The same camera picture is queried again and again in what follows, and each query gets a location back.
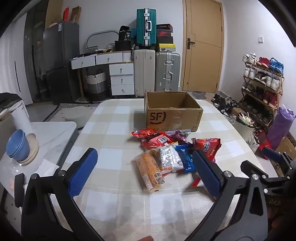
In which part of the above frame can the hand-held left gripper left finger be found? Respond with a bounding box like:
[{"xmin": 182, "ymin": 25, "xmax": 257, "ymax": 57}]
[{"xmin": 21, "ymin": 148, "xmax": 104, "ymax": 241}]

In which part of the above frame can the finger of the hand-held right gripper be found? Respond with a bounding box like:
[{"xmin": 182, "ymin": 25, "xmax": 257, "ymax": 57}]
[
  {"xmin": 262, "ymin": 146, "xmax": 296, "ymax": 176},
  {"xmin": 240, "ymin": 160, "xmax": 296, "ymax": 193}
]

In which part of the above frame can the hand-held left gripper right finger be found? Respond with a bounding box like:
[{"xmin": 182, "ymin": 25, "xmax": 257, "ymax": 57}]
[{"xmin": 185, "ymin": 151, "xmax": 270, "ymax": 241}]

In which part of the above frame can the blue cookie packet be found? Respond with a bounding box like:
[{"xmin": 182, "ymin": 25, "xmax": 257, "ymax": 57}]
[{"xmin": 174, "ymin": 144, "xmax": 196, "ymax": 173}]

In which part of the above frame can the large red snack packet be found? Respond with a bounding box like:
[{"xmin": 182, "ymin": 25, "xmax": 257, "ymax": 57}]
[{"xmin": 191, "ymin": 138, "xmax": 222, "ymax": 163}]

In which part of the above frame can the white snack packet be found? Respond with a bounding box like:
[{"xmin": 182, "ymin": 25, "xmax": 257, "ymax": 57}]
[{"xmin": 159, "ymin": 145, "xmax": 184, "ymax": 172}]

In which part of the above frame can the purple snack packet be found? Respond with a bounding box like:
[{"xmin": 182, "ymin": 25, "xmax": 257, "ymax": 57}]
[{"xmin": 166, "ymin": 130, "xmax": 193, "ymax": 144}]

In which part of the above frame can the orange snack packet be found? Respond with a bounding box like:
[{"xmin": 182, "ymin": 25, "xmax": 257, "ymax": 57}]
[{"xmin": 136, "ymin": 149, "xmax": 166, "ymax": 192}]

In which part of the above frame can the red barcode snack packet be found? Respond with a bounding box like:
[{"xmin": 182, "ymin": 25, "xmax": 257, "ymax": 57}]
[{"xmin": 141, "ymin": 132, "xmax": 176, "ymax": 151}]

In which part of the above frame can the brown cardboard box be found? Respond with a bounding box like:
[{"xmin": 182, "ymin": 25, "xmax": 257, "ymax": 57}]
[
  {"xmin": 144, "ymin": 91, "xmax": 204, "ymax": 133},
  {"xmin": 70, "ymin": 6, "xmax": 82, "ymax": 24}
]

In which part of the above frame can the small red snack packet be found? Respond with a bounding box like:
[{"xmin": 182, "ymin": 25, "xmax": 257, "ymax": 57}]
[{"xmin": 131, "ymin": 128, "xmax": 158, "ymax": 139}]

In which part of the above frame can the red shopping bag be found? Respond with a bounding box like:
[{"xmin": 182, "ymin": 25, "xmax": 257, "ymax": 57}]
[{"xmin": 256, "ymin": 130, "xmax": 271, "ymax": 161}]

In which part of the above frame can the printed floor carton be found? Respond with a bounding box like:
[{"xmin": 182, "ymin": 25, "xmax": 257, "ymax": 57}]
[{"xmin": 275, "ymin": 136, "xmax": 296, "ymax": 177}]

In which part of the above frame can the white waste bin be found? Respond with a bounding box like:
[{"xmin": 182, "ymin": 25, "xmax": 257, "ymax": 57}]
[{"xmin": 232, "ymin": 108, "xmax": 255, "ymax": 144}]

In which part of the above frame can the white tissue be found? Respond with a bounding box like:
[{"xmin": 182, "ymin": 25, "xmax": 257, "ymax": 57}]
[{"xmin": 36, "ymin": 159, "xmax": 60, "ymax": 177}]

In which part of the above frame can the white marble side table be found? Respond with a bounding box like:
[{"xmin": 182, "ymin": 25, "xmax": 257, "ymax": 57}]
[{"xmin": 0, "ymin": 121, "xmax": 78, "ymax": 209}]

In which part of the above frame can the checked tablecloth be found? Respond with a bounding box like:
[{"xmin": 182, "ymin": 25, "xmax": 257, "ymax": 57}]
[{"xmin": 50, "ymin": 97, "xmax": 266, "ymax": 241}]

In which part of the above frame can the beige plate stack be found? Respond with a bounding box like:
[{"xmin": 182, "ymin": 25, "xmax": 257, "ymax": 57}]
[{"xmin": 18, "ymin": 134, "xmax": 39, "ymax": 166}]

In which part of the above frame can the wooden shoe rack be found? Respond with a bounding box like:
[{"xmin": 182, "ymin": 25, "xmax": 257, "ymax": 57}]
[{"xmin": 240, "ymin": 62, "xmax": 285, "ymax": 126}]

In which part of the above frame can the patterned floor rug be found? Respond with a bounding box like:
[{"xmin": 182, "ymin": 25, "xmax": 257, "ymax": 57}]
[{"xmin": 43, "ymin": 103, "xmax": 99, "ymax": 122}]

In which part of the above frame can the scattered shoes pile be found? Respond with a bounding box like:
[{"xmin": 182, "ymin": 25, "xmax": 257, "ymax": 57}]
[{"xmin": 211, "ymin": 94, "xmax": 239, "ymax": 114}]

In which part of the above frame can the blue bowl stack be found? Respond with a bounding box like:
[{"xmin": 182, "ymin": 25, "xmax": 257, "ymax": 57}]
[{"xmin": 6, "ymin": 129, "xmax": 29, "ymax": 160}]

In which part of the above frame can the shoe rack with shoes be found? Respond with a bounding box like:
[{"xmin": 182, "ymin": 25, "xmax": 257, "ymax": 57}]
[{"xmin": 241, "ymin": 53, "xmax": 285, "ymax": 123}]

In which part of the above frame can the irregular door mat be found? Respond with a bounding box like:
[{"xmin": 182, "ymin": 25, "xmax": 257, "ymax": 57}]
[{"xmin": 192, "ymin": 91, "xmax": 208, "ymax": 100}]

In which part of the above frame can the white cylindrical bin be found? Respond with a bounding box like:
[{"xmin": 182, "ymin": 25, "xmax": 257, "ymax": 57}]
[{"xmin": 10, "ymin": 103, "xmax": 34, "ymax": 136}]

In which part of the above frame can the woven laundry basket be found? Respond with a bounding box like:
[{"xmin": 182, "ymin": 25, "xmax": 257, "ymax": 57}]
[{"xmin": 85, "ymin": 69, "xmax": 107, "ymax": 103}]

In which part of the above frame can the white drawer desk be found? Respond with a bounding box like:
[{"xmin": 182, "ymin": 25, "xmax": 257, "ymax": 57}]
[{"xmin": 70, "ymin": 51, "xmax": 135, "ymax": 96}]

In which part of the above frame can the dark cloth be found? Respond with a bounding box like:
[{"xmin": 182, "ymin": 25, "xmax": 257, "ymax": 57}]
[{"xmin": 0, "ymin": 92, "xmax": 23, "ymax": 112}]

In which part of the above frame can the silver suitcase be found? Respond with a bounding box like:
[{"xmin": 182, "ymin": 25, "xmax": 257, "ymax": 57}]
[{"xmin": 155, "ymin": 52, "xmax": 181, "ymax": 92}]

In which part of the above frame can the wooden door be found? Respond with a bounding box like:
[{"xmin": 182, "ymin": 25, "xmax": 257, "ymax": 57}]
[{"xmin": 182, "ymin": 0, "xmax": 224, "ymax": 93}]

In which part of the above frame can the grey refrigerator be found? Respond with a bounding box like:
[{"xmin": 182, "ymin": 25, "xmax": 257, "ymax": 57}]
[{"xmin": 43, "ymin": 21, "xmax": 80, "ymax": 103}]

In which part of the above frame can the white suitcase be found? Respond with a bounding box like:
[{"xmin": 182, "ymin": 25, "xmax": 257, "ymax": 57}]
[{"xmin": 134, "ymin": 49, "xmax": 156, "ymax": 97}]

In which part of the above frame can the black storage box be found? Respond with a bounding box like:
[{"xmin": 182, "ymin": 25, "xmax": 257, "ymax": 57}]
[{"xmin": 114, "ymin": 40, "xmax": 135, "ymax": 52}]

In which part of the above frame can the yellow black shoe box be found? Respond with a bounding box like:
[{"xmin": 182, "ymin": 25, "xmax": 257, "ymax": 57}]
[{"xmin": 157, "ymin": 43, "xmax": 176, "ymax": 53}]

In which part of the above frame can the dark glass cabinet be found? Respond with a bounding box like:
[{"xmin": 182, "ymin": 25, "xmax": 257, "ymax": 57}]
[{"xmin": 24, "ymin": 0, "xmax": 49, "ymax": 103}]

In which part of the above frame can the grey arched mirror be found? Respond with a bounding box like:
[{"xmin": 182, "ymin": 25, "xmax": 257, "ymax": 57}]
[{"xmin": 86, "ymin": 29, "xmax": 120, "ymax": 50}]

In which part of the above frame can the black paper bag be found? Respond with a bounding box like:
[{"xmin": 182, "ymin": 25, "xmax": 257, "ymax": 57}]
[{"xmin": 118, "ymin": 25, "xmax": 131, "ymax": 42}]

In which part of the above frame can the teal suitcase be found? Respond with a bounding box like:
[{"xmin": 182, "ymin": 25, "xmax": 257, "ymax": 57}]
[{"xmin": 136, "ymin": 9, "xmax": 157, "ymax": 47}]

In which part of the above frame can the flat brown cardboard box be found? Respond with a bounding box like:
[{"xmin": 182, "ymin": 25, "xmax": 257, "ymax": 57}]
[{"xmin": 70, "ymin": 6, "xmax": 82, "ymax": 24}]

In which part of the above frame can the large brown carton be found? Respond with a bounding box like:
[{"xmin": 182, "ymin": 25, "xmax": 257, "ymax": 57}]
[{"xmin": 45, "ymin": 0, "xmax": 63, "ymax": 29}]

